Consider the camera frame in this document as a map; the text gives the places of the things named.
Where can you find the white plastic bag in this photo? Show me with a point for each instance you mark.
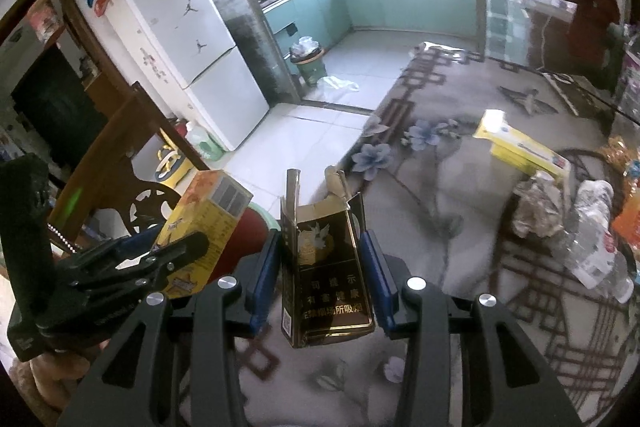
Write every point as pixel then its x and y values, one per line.
pixel 340 83

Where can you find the red white packet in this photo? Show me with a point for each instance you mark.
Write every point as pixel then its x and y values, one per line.
pixel 101 5

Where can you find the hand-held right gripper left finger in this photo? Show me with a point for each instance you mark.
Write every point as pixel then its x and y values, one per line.
pixel 262 277

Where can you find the crumpled grey paper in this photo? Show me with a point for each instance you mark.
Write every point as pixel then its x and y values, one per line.
pixel 540 204

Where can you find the carved wooden chair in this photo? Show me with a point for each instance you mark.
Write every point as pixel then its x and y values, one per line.
pixel 120 157

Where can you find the person's left forearm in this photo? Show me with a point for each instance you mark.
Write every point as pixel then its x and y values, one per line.
pixel 30 402

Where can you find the dark red garment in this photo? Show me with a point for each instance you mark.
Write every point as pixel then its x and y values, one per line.
pixel 595 17

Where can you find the clear bag of orange snacks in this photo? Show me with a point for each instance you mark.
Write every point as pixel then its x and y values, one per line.
pixel 622 157

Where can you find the yellow white long box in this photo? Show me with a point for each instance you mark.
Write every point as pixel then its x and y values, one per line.
pixel 525 147

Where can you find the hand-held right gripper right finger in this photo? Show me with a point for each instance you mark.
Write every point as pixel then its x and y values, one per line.
pixel 377 277

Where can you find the red hanging ornament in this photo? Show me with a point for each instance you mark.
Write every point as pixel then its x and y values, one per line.
pixel 45 19

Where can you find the person's left hand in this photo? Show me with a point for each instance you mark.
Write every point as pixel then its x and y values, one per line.
pixel 75 364

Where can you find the crushed clear plastic bottle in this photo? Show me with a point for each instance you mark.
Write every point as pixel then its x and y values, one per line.
pixel 595 237

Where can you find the orange snack packet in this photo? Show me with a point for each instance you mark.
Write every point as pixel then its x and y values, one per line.
pixel 629 227

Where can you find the green kitchen waste bin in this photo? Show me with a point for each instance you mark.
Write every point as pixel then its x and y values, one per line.
pixel 310 67

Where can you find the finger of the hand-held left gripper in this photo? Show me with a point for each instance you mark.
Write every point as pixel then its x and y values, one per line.
pixel 135 243
pixel 175 252

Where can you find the green plastic bottle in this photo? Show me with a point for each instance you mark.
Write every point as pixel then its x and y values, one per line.
pixel 207 144

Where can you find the yellow orange cardboard box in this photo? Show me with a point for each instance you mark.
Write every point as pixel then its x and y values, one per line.
pixel 205 217

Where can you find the black gold cigarette box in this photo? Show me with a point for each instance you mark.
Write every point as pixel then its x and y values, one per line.
pixel 325 287

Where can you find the white refrigerator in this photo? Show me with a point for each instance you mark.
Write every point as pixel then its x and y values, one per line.
pixel 185 37

